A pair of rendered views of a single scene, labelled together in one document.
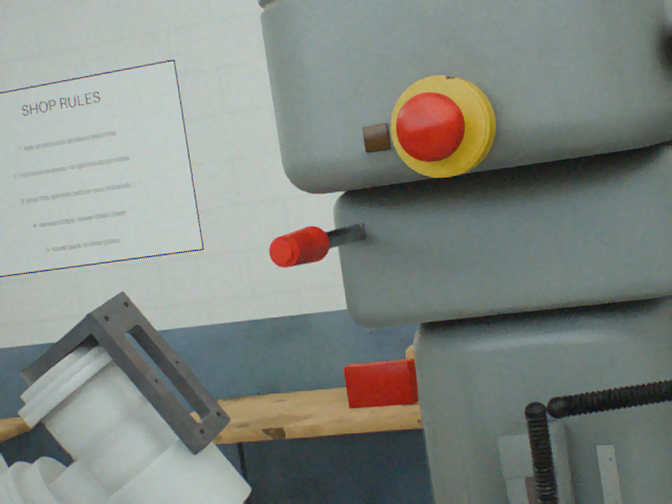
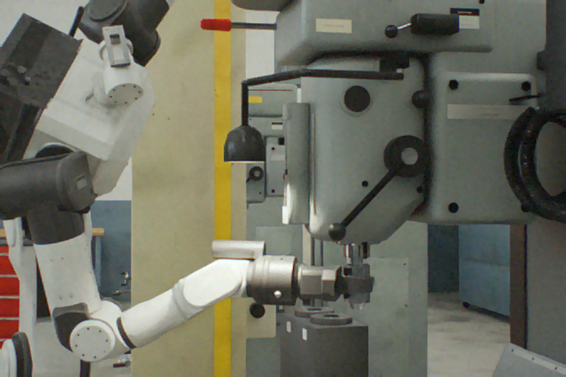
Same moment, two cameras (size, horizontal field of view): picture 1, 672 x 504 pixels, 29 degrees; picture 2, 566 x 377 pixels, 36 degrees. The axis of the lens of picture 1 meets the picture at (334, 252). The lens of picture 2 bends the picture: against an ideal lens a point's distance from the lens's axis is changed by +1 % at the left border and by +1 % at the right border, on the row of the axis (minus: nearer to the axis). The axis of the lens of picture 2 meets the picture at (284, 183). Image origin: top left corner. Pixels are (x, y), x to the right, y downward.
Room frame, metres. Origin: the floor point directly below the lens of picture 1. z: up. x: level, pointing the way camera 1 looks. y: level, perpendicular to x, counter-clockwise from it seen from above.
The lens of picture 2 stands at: (0.07, -1.38, 1.41)
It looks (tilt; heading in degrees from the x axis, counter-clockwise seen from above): 0 degrees down; 58
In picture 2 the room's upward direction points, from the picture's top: straight up
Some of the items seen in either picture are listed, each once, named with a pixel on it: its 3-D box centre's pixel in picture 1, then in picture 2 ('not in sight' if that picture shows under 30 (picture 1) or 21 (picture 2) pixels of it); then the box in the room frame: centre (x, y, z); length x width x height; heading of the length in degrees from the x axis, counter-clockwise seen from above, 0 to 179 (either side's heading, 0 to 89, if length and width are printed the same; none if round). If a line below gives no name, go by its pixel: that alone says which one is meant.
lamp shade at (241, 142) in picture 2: not in sight; (244, 143); (0.79, -0.11, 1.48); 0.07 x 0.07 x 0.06
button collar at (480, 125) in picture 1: (443, 126); not in sight; (0.78, -0.07, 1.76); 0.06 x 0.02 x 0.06; 70
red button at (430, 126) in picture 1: (432, 127); not in sight; (0.76, -0.07, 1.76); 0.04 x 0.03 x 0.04; 70
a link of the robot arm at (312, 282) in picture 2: not in sight; (305, 283); (0.93, -0.09, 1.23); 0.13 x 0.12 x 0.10; 48
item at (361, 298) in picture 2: not in sight; (356, 285); (1.00, -0.15, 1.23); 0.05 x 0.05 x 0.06
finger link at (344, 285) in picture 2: not in sight; (354, 285); (0.97, -0.18, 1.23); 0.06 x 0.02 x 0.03; 138
